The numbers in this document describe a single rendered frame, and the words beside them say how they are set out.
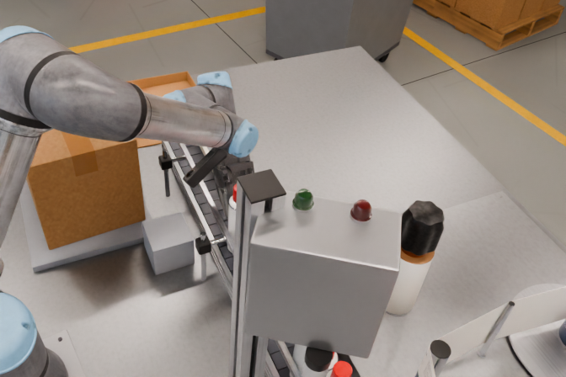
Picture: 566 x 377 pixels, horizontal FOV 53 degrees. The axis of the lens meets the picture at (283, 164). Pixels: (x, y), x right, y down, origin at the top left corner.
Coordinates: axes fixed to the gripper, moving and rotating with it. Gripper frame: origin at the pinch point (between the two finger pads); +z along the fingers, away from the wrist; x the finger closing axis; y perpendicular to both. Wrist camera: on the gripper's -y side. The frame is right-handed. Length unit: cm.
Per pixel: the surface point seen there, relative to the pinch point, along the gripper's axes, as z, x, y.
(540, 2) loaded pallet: -29, 191, 312
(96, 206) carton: -8.2, 11.0, -28.5
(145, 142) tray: -14.7, 45.3, -8.9
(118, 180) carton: -13.8, 8.2, -22.6
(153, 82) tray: -30, 69, 2
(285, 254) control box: -20, -72, -14
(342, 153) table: -2, 25, 46
